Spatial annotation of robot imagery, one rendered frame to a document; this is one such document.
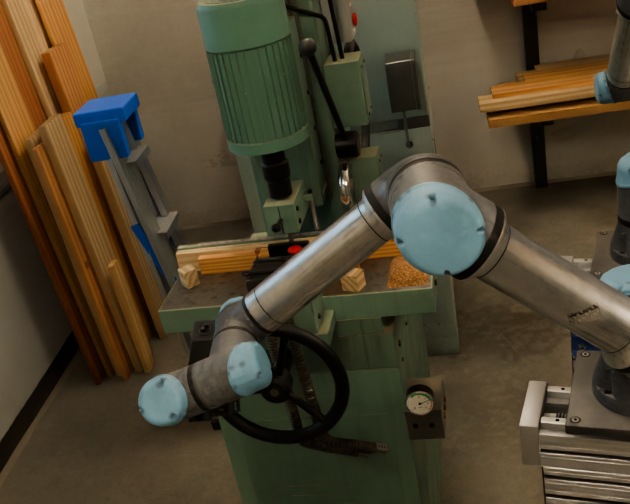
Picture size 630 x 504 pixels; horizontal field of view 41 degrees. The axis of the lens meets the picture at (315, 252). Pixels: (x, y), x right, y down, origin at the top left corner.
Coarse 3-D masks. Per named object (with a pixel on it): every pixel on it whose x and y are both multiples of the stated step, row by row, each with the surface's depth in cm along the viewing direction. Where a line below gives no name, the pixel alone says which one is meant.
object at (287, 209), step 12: (300, 180) 191; (300, 192) 187; (264, 204) 182; (276, 204) 181; (288, 204) 180; (300, 204) 186; (276, 216) 181; (288, 216) 181; (300, 216) 185; (288, 228) 182
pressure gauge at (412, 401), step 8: (408, 392) 178; (416, 392) 176; (424, 392) 175; (432, 392) 177; (408, 400) 177; (416, 400) 177; (424, 400) 176; (432, 400) 176; (408, 408) 178; (416, 408) 178; (424, 408) 177; (432, 408) 177
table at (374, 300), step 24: (360, 264) 186; (384, 264) 184; (192, 288) 190; (216, 288) 188; (240, 288) 186; (336, 288) 178; (384, 288) 174; (408, 288) 172; (432, 288) 171; (168, 312) 183; (192, 312) 182; (216, 312) 181; (336, 312) 177; (360, 312) 176; (384, 312) 175; (408, 312) 174; (432, 312) 174
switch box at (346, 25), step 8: (320, 0) 190; (336, 0) 190; (344, 0) 190; (328, 8) 191; (336, 8) 191; (344, 8) 190; (352, 8) 198; (328, 16) 192; (336, 16) 192; (344, 16) 191; (344, 24) 192; (352, 24) 195; (344, 32) 193; (352, 32) 194; (344, 40) 194
